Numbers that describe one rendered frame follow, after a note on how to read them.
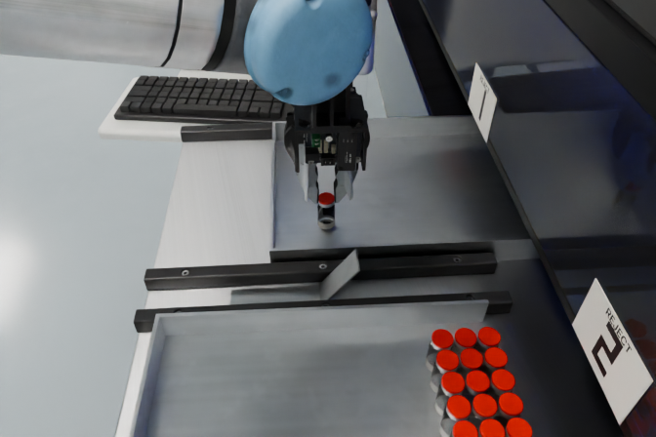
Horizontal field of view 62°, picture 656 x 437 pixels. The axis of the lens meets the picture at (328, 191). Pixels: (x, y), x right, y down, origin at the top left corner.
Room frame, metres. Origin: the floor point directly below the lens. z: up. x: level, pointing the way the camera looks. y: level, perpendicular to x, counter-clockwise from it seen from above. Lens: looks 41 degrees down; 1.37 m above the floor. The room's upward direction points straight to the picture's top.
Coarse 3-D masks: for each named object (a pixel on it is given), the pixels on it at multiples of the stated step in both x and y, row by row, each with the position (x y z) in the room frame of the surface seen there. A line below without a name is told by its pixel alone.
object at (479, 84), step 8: (480, 72) 0.58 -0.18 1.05; (472, 80) 0.60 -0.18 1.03; (480, 80) 0.58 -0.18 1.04; (472, 88) 0.60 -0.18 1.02; (480, 88) 0.57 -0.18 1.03; (488, 88) 0.55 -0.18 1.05; (472, 96) 0.59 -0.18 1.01; (480, 96) 0.57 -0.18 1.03; (488, 96) 0.54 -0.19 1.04; (472, 104) 0.59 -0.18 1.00; (480, 104) 0.56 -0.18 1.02; (488, 104) 0.54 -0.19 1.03; (472, 112) 0.58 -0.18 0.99; (488, 112) 0.53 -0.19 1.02; (480, 120) 0.55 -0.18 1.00; (488, 120) 0.53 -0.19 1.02; (480, 128) 0.55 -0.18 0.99; (488, 128) 0.52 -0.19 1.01
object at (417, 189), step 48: (384, 144) 0.66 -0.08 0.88; (432, 144) 0.66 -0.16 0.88; (480, 144) 0.66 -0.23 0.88; (288, 192) 0.56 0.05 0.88; (384, 192) 0.56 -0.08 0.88; (432, 192) 0.56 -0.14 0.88; (480, 192) 0.56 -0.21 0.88; (288, 240) 0.47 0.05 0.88; (336, 240) 0.47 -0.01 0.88; (384, 240) 0.47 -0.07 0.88; (432, 240) 0.47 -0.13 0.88; (480, 240) 0.43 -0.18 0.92; (528, 240) 0.44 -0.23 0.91
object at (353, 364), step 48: (192, 336) 0.33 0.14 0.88; (240, 336) 0.33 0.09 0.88; (288, 336) 0.33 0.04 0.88; (336, 336) 0.33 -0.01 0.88; (384, 336) 0.33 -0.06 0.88; (144, 384) 0.26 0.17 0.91; (192, 384) 0.27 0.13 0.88; (240, 384) 0.27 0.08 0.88; (288, 384) 0.27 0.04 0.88; (336, 384) 0.27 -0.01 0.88; (384, 384) 0.27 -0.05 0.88; (144, 432) 0.22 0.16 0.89; (192, 432) 0.23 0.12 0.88; (240, 432) 0.23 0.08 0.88; (288, 432) 0.23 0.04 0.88; (336, 432) 0.23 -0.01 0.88; (384, 432) 0.23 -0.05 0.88; (432, 432) 0.23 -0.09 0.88
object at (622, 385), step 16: (592, 288) 0.26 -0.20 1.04; (592, 304) 0.26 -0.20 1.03; (608, 304) 0.24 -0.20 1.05; (576, 320) 0.26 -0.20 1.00; (592, 320) 0.25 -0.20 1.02; (608, 320) 0.24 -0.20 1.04; (592, 336) 0.24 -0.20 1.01; (608, 336) 0.23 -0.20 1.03; (624, 336) 0.22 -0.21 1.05; (624, 352) 0.21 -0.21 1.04; (608, 368) 0.21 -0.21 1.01; (624, 368) 0.20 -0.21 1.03; (640, 368) 0.19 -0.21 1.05; (608, 384) 0.21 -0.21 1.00; (624, 384) 0.20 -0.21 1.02; (640, 384) 0.19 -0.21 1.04; (608, 400) 0.20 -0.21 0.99; (624, 400) 0.19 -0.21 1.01; (624, 416) 0.18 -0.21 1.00
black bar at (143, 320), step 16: (240, 304) 0.35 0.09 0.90; (256, 304) 0.35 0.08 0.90; (272, 304) 0.35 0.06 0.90; (288, 304) 0.35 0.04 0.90; (304, 304) 0.35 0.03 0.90; (320, 304) 0.35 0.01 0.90; (336, 304) 0.35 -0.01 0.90; (352, 304) 0.35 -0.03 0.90; (496, 304) 0.36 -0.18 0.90; (144, 320) 0.34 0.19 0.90
